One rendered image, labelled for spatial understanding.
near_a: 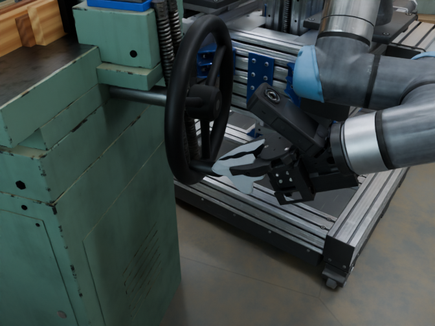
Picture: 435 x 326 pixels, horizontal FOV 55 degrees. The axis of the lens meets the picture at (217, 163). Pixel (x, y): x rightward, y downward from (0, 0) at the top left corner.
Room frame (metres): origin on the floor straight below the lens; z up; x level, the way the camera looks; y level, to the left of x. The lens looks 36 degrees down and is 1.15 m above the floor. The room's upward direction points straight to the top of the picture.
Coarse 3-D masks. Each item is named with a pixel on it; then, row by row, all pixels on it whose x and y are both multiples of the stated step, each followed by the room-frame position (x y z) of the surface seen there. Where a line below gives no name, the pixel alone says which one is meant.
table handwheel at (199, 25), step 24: (192, 24) 0.63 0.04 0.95; (216, 24) 0.67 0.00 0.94; (192, 48) 0.58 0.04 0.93; (216, 48) 0.73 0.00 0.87; (216, 72) 0.69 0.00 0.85; (120, 96) 0.68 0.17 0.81; (144, 96) 0.66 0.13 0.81; (168, 96) 0.53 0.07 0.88; (192, 96) 0.63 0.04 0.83; (216, 96) 0.63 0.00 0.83; (168, 120) 0.51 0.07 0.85; (216, 120) 0.73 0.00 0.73; (168, 144) 0.51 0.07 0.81; (216, 144) 0.68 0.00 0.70
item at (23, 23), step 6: (18, 18) 0.67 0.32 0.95; (24, 18) 0.67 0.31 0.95; (18, 24) 0.67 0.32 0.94; (24, 24) 0.67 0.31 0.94; (30, 24) 0.68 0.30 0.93; (18, 30) 0.67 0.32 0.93; (24, 30) 0.67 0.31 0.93; (30, 30) 0.68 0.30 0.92; (24, 36) 0.67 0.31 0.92; (30, 36) 0.67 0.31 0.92; (24, 42) 0.67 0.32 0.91; (30, 42) 0.67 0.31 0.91
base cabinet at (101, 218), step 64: (128, 128) 0.73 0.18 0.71; (0, 192) 0.52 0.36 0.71; (64, 192) 0.52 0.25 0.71; (128, 192) 0.69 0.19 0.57; (0, 256) 0.54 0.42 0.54; (64, 256) 0.49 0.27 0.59; (128, 256) 0.65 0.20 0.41; (0, 320) 0.57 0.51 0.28; (64, 320) 0.51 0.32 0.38; (128, 320) 0.60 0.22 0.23
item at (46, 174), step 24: (96, 120) 0.63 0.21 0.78; (120, 120) 0.70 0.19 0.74; (72, 144) 0.56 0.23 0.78; (96, 144) 0.62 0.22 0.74; (0, 168) 0.52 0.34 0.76; (24, 168) 0.50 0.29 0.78; (48, 168) 0.50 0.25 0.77; (72, 168) 0.55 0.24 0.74; (24, 192) 0.51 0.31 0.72; (48, 192) 0.49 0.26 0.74
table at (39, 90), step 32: (0, 64) 0.60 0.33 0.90; (32, 64) 0.60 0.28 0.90; (64, 64) 0.60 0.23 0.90; (96, 64) 0.66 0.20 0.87; (160, 64) 0.67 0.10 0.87; (0, 96) 0.49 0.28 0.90; (32, 96) 0.51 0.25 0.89; (64, 96) 0.57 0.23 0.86; (0, 128) 0.46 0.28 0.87; (32, 128) 0.50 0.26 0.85
